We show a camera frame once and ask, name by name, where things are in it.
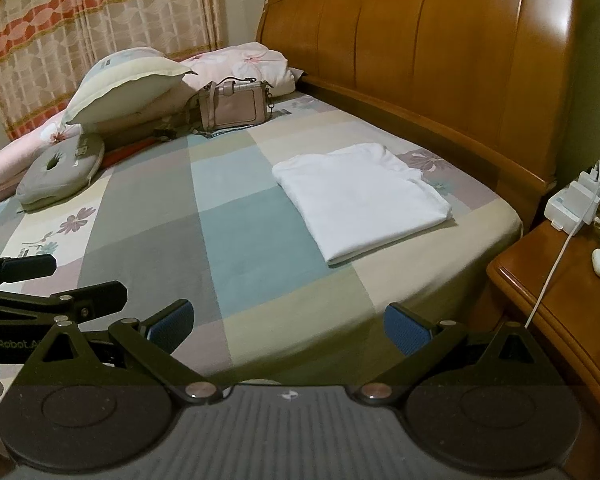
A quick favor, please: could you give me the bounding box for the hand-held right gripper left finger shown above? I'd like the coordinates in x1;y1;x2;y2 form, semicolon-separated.
39;298;224;406

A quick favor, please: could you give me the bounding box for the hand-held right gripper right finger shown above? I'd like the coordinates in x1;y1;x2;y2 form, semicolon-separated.
355;301;540;406

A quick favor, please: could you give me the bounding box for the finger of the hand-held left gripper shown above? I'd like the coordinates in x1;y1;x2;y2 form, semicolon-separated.
0;281;128;330
0;254;57;287

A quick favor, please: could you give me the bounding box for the white printed sweatshirt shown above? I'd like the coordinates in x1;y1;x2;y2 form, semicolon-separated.
271;143;453;267

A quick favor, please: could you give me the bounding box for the grey donut pillow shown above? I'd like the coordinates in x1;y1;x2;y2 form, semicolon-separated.
16;132;106;212

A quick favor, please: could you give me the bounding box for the orange red cloth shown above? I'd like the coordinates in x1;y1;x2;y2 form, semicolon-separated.
100;137;166;167

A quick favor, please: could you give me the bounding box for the wooden nightstand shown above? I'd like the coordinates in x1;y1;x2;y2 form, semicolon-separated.
486;220;600;461

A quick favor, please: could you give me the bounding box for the dark patterned cloth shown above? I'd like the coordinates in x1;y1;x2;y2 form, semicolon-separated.
152;120;191;143

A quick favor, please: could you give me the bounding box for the beige pillow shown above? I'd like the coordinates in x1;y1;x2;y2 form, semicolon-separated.
95;72;206;143

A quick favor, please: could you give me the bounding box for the pale green pillow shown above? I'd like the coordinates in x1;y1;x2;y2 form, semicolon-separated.
61;47;193;128

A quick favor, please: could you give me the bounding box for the white power strip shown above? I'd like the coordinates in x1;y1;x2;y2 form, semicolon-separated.
545;170;600;233

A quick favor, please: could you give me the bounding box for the pink handbag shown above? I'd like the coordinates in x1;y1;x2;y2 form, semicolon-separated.
186;77;276;136

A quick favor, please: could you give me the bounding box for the orange patterned curtain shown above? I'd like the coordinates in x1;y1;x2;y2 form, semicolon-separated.
0;0;231;141

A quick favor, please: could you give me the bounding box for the wooden bed headboard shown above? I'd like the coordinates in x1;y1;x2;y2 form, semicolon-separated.
255;0;596;233

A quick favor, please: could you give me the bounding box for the pink floral quilt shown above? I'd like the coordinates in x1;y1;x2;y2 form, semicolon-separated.
0;41;306;201

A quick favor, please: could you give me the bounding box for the white charging cable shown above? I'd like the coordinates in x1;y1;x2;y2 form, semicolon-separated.
524;160;600;331

